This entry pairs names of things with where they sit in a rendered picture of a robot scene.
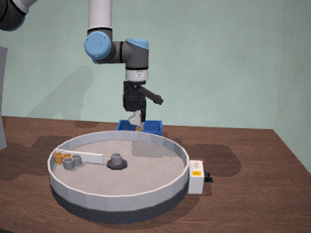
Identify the grey metal bushing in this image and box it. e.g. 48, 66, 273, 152
71, 155, 82, 166
111, 153, 122, 165
63, 158, 74, 170

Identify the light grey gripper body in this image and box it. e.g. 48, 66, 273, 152
123, 81, 146, 112

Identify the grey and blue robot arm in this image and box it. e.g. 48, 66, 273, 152
0, 0, 163, 105

